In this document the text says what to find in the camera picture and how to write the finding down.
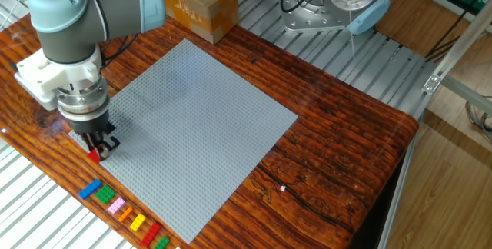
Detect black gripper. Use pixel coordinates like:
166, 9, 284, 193
70, 109, 121, 161

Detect blue Lego plate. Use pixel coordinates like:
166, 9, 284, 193
78, 178, 104, 201

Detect green square Lego plate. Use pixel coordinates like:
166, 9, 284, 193
94, 184, 117, 205

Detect pink Lego brick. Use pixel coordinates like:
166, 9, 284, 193
107, 196, 127, 215

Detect thin orange Lego brick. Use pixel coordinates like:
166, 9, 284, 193
118, 206, 134, 224

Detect yellow Lego brick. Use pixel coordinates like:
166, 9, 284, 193
128, 213, 148, 232

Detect grey Lego baseplate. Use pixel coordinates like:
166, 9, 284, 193
68, 38, 299, 244

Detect long red Lego plate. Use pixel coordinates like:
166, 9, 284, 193
139, 222, 162, 248

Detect small green Lego brick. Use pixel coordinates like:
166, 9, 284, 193
153, 235, 171, 249

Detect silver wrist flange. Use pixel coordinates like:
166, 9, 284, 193
56, 76, 111, 122

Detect taped cardboard box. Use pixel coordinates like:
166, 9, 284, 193
151, 0, 240, 45

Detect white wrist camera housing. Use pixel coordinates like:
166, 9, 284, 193
14, 46, 103, 111

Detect black gripper cable bundle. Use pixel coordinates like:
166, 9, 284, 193
98, 32, 140, 70

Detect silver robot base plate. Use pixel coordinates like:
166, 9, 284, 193
282, 0, 357, 34

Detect silver corner bracket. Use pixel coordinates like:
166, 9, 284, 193
421, 74, 443, 95

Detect black floor cable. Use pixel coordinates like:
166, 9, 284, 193
424, 8, 480, 62

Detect slanted metal frame beam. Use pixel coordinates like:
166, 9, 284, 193
421, 0, 492, 95

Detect grey aluminium frame beam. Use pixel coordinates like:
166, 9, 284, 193
440, 75, 492, 116

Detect grey cable coil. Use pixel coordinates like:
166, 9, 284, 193
464, 95, 492, 144

